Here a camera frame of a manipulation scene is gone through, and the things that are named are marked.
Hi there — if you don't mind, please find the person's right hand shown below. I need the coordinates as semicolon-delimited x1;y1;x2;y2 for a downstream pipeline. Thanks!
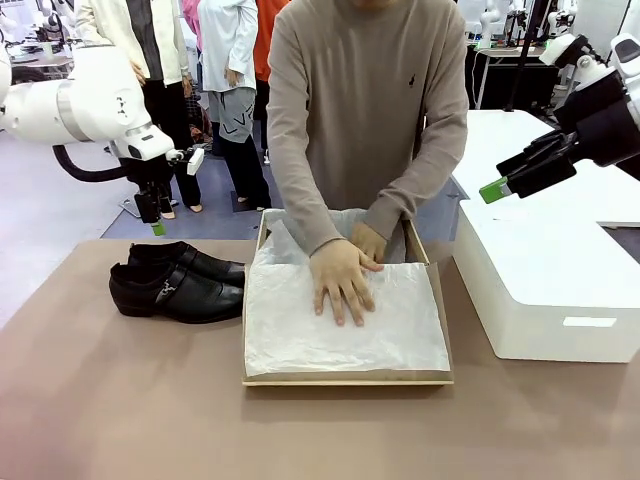
308;239;385;329

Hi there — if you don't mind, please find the person in beige sweater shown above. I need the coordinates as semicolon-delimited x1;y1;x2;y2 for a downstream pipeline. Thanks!
266;0;471;221

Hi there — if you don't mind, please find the mannequin in pink top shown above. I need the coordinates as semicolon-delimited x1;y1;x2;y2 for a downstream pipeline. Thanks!
182;0;204;54

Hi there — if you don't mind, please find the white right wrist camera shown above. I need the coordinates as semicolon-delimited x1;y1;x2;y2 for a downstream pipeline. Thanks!
538;33;594;69

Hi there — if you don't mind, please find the background table with white legs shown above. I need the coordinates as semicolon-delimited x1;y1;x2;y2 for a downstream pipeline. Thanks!
7;42;72;84

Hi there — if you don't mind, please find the white tissue paper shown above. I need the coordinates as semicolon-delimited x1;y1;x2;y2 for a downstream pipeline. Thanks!
244;208;451;376

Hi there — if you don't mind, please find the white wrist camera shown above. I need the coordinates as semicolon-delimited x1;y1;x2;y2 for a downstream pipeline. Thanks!
538;33;594;69
184;147;206;177

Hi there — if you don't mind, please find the person's left hand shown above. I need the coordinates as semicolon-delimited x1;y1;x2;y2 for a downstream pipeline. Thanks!
349;222;389;265

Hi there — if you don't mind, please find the black leather buckle shoe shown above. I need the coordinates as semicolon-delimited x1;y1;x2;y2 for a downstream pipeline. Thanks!
108;262;246;325
127;241;247;289

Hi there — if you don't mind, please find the person's right forearm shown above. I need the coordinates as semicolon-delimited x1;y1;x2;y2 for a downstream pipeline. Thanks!
280;159;352;259

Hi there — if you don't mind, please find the person's left forearm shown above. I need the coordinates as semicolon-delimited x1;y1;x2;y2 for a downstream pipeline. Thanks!
362;144;456;237

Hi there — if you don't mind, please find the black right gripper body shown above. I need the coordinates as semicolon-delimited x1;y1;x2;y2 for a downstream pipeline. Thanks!
553;87;640;169

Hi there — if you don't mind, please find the mannequin in orange top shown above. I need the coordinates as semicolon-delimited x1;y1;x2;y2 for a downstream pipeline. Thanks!
253;0;292;166

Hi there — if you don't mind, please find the mannequin in cream jacket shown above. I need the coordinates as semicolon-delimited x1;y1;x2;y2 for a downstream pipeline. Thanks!
74;0;204;217

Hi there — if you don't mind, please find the mannequin in white shirt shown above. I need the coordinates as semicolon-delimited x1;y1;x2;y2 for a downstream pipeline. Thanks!
197;0;272;212

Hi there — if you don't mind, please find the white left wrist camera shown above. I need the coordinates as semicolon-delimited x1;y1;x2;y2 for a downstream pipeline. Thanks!
184;147;206;177

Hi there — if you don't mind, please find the black vertical pole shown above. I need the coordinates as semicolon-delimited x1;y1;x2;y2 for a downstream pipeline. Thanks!
502;0;540;113

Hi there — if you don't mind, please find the background workbench with robots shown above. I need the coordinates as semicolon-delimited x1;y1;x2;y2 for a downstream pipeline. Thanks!
467;0;581;111

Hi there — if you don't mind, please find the cardboard shoe box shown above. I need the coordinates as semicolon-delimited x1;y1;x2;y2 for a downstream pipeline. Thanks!
241;208;455;387

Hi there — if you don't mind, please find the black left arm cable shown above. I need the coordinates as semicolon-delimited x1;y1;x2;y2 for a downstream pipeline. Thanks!
51;143;132;184

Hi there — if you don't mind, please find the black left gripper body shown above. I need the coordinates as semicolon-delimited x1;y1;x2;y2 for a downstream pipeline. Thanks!
125;158;174;197

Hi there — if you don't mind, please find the white plastic storage box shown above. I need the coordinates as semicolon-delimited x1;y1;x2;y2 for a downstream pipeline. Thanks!
452;197;640;364

